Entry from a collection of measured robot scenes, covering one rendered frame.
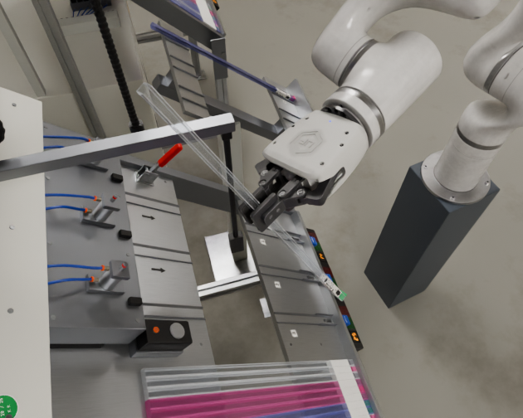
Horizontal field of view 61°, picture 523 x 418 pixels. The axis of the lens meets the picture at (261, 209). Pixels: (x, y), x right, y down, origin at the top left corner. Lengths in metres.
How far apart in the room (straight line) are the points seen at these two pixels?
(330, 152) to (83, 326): 0.36
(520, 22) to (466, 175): 0.43
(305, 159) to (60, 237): 0.34
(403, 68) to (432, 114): 2.00
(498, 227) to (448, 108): 0.76
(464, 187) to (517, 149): 1.30
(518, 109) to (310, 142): 0.64
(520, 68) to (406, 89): 0.51
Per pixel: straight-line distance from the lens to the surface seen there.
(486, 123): 1.16
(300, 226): 1.15
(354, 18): 0.64
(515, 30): 1.03
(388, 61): 0.62
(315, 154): 0.53
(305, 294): 1.03
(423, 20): 3.28
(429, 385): 1.85
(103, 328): 0.61
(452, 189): 1.33
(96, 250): 0.66
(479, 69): 1.11
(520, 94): 1.09
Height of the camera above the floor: 1.70
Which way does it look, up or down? 56 degrees down
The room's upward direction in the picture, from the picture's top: straight up
